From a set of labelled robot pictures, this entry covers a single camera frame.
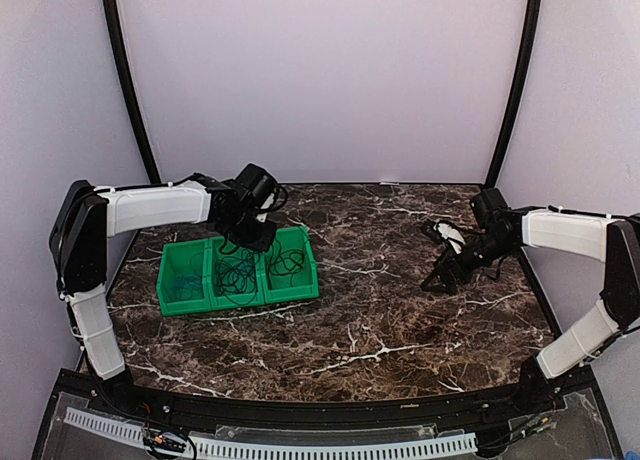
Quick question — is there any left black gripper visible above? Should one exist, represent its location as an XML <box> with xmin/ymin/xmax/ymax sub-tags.
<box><xmin>222</xmin><ymin>209</ymin><xmax>277</xmax><ymax>252</ymax></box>

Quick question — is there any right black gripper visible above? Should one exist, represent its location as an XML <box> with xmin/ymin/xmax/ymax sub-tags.
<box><xmin>421</xmin><ymin>231</ymin><xmax>517</xmax><ymax>294</ymax></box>

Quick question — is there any light blue cable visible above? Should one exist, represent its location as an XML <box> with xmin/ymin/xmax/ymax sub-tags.
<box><xmin>167</xmin><ymin>272</ymin><xmax>204</xmax><ymax>301</ymax></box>

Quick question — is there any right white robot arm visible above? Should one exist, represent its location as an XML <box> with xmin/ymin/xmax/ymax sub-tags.
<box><xmin>421</xmin><ymin>202</ymin><xmax>639</xmax><ymax>414</ymax></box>

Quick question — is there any right green plastic bin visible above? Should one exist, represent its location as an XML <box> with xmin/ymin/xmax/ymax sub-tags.
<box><xmin>260</xmin><ymin>226</ymin><xmax>319</xmax><ymax>305</ymax></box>

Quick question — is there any left green plastic bin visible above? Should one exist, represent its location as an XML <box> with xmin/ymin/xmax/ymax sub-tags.
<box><xmin>156</xmin><ymin>239</ymin><xmax>211</xmax><ymax>317</ymax></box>

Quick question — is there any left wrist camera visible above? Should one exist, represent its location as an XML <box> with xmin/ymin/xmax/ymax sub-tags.
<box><xmin>235</xmin><ymin>163</ymin><xmax>288</xmax><ymax>214</ymax></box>

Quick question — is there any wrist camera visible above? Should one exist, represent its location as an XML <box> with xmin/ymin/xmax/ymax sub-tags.
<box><xmin>235</xmin><ymin>163</ymin><xmax>288</xmax><ymax>214</ymax></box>
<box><xmin>470</xmin><ymin>188</ymin><xmax>508</xmax><ymax>228</ymax></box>

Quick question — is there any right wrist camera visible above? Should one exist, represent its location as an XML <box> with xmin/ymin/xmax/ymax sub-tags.
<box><xmin>470</xmin><ymin>188</ymin><xmax>508</xmax><ymax>228</ymax></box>

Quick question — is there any black front rail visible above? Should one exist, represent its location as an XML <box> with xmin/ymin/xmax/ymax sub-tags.
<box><xmin>49</xmin><ymin>369</ymin><xmax>601</xmax><ymax>436</ymax></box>

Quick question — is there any white slotted cable duct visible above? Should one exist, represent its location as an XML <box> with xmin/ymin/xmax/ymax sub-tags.
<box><xmin>64</xmin><ymin>408</ymin><xmax>477</xmax><ymax>459</ymax></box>

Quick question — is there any left black frame post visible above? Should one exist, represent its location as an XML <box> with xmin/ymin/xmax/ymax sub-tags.
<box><xmin>102</xmin><ymin>0</ymin><xmax>161</xmax><ymax>184</ymax></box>

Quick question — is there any black frame post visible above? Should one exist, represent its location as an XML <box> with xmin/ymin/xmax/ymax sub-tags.
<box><xmin>484</xmin><ymin>0</ymin><xmax>542</xmax><ymax>188</ymax></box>
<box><xmin>102</xmin><ymin>0</ymin><xmax>161</xmax><ymax>184</ymax></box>

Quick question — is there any right black frame post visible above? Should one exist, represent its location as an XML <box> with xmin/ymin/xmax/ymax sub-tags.
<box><xmin>484</xmin><ymin>0</ymin><xmax>542</xmax><ymax>188</ymax></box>

